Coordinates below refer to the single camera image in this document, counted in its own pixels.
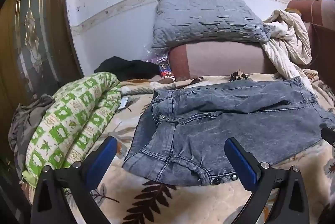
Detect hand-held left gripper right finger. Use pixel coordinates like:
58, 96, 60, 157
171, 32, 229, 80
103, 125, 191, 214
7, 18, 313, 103
224, 137, 313, 224

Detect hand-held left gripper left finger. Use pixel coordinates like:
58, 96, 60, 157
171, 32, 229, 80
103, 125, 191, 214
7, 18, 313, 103
31, 136, 118, 224

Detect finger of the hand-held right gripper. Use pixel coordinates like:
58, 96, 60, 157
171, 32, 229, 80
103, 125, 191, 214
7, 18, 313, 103
321, 127, 335, 147

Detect grey-blue denim pants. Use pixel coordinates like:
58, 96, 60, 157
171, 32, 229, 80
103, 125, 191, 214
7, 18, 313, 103
122, 76, 335, 186

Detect green and white patterned quilt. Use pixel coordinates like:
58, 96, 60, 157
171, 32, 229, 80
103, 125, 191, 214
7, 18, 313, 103
21, 72, 123, 185

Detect leaf printed blanket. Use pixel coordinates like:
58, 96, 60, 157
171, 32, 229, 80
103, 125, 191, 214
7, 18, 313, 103
21, 68, 335, 224

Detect grey crumpled cloth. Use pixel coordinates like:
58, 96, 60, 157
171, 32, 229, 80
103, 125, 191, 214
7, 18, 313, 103
8, 95, 55, 180

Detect black and beige hair accessory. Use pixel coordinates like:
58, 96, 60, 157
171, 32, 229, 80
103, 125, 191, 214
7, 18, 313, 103
229, 70, 249, 82

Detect black cloth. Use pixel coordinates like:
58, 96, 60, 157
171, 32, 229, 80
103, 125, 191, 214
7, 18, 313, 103
94, 56, 163, 81

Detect cream crumpled quilt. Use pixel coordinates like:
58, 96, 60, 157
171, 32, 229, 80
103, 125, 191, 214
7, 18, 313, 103
262, 9, 318, 81

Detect pink and brown headboard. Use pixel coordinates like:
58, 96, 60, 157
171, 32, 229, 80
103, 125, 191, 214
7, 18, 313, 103
169, 0, 335, 99

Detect red and blue packet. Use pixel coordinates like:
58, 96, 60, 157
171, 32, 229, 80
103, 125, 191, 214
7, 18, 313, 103
158, 63, 176, 81

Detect clear plastic bag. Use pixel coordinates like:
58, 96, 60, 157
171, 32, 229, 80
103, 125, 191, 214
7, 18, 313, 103
145, 47, 170, 65

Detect brown wooden door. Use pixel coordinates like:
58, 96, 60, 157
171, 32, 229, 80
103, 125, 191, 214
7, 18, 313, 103
0, 0, 84, 162

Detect grey quilted pillow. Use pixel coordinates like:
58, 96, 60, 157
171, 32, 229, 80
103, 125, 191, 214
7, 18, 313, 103
151, 0, 273, 49

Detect thin tan cord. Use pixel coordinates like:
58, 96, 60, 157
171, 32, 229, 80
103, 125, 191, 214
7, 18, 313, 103
310, 0, 321, 68

